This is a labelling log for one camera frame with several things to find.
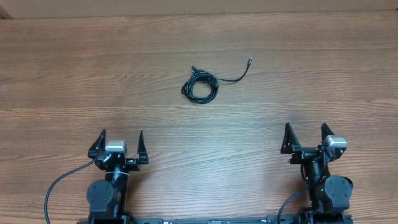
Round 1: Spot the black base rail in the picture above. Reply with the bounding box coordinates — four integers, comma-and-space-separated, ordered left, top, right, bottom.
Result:
76, 213, 354, 224

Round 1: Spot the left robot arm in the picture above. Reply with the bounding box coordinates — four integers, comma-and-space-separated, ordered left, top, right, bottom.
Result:
86, 130, 149, 223

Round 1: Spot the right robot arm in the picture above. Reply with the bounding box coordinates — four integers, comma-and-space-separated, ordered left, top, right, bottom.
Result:
276, 122, 354, 223

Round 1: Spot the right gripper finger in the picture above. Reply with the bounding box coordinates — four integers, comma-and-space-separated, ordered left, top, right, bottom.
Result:
321, 123, 334, 141
280, 122, 301, 154

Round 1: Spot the black USB cable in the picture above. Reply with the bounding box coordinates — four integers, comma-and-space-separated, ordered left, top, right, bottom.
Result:
180, 57, 253, 105

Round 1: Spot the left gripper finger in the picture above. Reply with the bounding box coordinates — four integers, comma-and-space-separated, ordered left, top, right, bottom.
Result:
137, 130, 149, 164
88, 129, 106, 158

